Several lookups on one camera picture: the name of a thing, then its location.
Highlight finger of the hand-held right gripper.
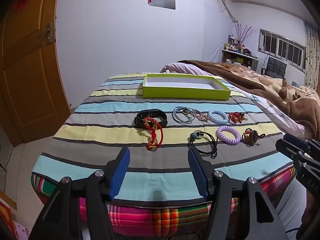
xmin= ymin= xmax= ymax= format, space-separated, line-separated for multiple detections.
xmin=283 ymin=133 xmax=320 ymax=153
xmin=275 ymin=139 xmax=311 ymax=161

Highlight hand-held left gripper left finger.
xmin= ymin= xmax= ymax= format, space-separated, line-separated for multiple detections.
xmin=32 ymin=147 xmax=130 ymax=240

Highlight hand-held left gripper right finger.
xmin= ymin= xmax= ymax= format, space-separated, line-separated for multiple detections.
xmin=187 ymin=147 xmax=288 ymax=240

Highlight black hair tie teal bead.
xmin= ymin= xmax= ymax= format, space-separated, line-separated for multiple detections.
xmin=189 ymin=129 xmax=218 ymax=159

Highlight dark brown bead bracelet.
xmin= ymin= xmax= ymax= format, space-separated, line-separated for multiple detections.
xmin=241 ymin=128 xmax=265 ymax=145

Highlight purple spiral hair tie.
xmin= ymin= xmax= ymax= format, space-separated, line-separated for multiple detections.
xmin=216 ymin=125 xmax=242 ymax=145

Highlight light blue spiral hair tie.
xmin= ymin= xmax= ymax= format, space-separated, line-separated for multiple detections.
xmin=208 ymin=109 xmax=229 ymax=125

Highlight red cord bracelet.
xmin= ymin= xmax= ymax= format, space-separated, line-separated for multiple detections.
xmin=143 ymin=117 xmax=164 ymax=151

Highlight grey-blue hair ties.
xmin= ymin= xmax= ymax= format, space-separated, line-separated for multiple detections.
xmin=172 ymin=106 xmax=198 ymax=125

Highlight black smart band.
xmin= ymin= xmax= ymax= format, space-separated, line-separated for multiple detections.
xmin=136 ymin=109 xmax=168 ymax=128

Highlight green cardboard box tray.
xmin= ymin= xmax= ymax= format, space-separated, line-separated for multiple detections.
xmin=142 ymin=74 xmax=231 ymax=100

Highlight person's leg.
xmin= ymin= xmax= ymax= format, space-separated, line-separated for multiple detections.
xmin=274 ymin=177 xmax=310 ymax=240

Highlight plaid mattress pad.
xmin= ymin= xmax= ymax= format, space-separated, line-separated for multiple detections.
xmin=31 ymin=166 xmax=298 ymax=236

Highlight brown patterned blanket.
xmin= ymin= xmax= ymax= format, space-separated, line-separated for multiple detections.
xmin=176 ymin=59 xmax=320 ymax=140

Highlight black chair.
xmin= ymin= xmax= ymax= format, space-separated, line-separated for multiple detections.
xmin=264 ymin=56 xmax=287 ymax=80

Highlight patterned curtain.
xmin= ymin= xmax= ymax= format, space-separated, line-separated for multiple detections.
xmin=303 ymin=20 xmax=320 ymax=90

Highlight barred window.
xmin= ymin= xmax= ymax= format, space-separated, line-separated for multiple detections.
xmin=257 ymin=29 xmax=307 ymax=73

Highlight wooden shelf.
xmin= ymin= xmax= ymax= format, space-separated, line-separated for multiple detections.
xmin=222 ymin=49 xmax=258 ymax=70

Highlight row of bottles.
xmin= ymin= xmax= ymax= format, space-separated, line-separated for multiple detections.
xmin=224 ymin=34 xmax=245 ymax=53

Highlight pink floral box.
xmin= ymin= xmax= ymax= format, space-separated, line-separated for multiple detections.
xmin=10 ymin=220 xmax=32 ymax=240

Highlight decorative branches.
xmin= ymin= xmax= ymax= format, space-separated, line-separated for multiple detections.
xmin=235 ymin=23 xmax=257 ymax=46

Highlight wooden door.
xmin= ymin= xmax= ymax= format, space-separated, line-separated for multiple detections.
xmin=0 ymin=0 xmax=73 ymax=147

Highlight air conditioner pipe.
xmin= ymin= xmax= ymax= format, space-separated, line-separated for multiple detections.
xmin=217 ymin=0 xmax=238 ymax=23

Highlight metal door latch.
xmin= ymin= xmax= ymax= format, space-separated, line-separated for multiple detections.
xmin=39 ymin=22 xmax=54 ymax=44

